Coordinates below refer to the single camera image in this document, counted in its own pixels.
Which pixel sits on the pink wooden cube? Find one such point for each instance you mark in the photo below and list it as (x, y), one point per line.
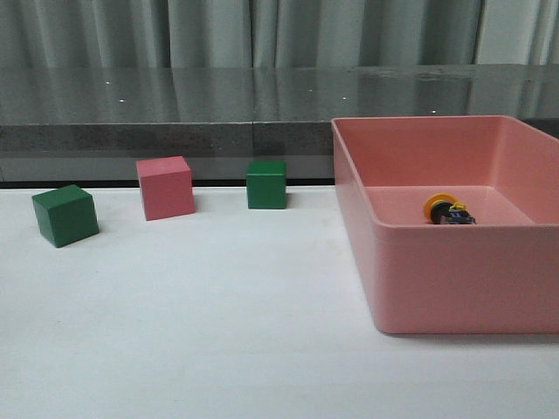
(166, 187)

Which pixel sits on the grey-green curtain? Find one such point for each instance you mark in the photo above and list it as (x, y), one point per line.
(245, 34)

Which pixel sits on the left green wooden cube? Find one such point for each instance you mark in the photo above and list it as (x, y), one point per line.
(65, 215)

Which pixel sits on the pink plastic bin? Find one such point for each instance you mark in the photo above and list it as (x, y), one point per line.
(499, 275)

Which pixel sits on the right green wooden cube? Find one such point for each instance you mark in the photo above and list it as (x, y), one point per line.
(266, 185)

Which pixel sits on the yellow push button switch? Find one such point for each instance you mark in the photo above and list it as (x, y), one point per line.
(446, 209)

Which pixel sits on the dark grey glossy counter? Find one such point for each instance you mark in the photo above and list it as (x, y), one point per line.
(91, 126)

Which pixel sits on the green wooden cube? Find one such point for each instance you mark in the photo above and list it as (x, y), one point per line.
(65, 215)
(266, 185)

